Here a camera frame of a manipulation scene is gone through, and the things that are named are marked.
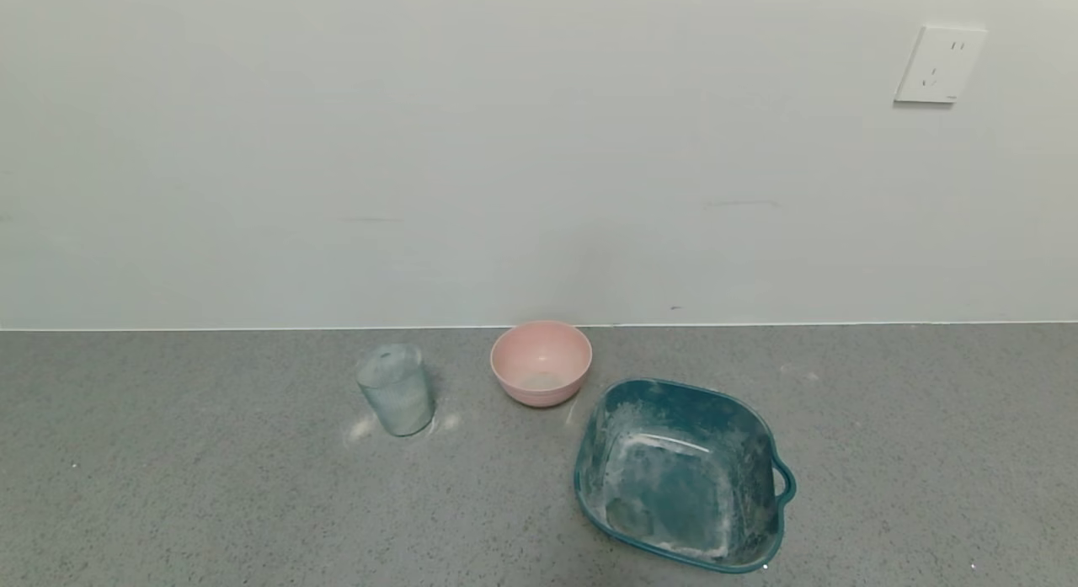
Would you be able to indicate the translucent ribbed plastic cup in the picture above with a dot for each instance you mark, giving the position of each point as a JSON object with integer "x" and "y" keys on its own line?
{"x": 396, "y": 397}

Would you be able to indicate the pink bowl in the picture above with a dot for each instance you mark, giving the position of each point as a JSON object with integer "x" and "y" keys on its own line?
{"x": 539, "y": 355}

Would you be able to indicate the white wall socket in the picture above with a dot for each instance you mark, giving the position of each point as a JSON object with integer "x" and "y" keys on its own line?
{"x": 939, "y": 65}

